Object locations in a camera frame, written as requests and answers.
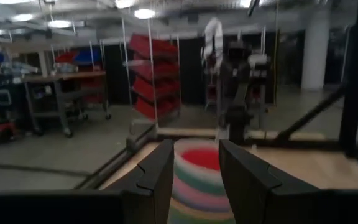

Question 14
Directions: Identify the black rig frame post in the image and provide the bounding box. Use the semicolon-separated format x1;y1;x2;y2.
338;0;358;157

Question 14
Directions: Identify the pink bowl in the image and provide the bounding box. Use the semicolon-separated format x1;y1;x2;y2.
172;177;231;213

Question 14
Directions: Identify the white round pillar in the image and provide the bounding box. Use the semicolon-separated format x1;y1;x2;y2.
301;11;331;91

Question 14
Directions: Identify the black table edge rail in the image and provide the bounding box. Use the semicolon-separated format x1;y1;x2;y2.
75;123;158;190

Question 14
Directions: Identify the grey wheeled work cart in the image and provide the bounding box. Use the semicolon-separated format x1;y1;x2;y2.
21;70;112;139

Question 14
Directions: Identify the black diagonal frame brace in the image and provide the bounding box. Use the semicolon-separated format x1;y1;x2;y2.
274;86;345;144

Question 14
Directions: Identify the red bin rack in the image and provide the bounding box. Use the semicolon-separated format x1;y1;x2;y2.
128;33;182;121

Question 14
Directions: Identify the red bowl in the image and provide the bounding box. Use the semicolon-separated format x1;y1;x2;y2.
181;148;222;172

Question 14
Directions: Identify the orange bowl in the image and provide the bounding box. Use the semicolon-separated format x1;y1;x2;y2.
170;197;234;220

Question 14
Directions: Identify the teal translucent bowl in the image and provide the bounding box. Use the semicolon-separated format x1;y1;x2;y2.
173;164;227;195

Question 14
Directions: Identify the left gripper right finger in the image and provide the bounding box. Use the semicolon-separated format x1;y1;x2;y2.
218;139;319;224

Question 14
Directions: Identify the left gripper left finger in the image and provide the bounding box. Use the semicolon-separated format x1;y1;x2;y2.
104;139;175;224

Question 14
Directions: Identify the light green bowl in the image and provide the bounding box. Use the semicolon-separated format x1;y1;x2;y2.
168;207;236;224

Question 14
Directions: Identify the white bowl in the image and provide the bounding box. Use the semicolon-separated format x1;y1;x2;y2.
173;139;224;183

